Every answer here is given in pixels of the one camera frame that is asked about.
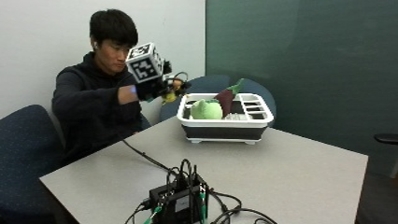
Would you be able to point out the green cabbage soft toy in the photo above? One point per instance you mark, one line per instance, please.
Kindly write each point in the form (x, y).
(206, 109)

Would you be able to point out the white cube with black markers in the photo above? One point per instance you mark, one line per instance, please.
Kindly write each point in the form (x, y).
(143, 63)

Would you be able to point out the black chair armrest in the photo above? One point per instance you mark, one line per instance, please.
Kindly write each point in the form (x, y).
(386, 138)

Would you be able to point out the black electronics box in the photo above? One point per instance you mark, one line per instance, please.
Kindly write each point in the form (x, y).
(178, 202)

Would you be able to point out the purple eggplant soft toy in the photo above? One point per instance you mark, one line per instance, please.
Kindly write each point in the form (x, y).
(226, 98)

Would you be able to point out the white and black dish rack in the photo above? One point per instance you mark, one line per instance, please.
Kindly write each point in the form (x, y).
(225, 129)

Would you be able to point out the the person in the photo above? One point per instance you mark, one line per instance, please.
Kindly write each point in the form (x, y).
(89, 105)

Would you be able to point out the yellow soft toy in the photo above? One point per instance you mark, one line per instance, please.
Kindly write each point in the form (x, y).
(170, 96)

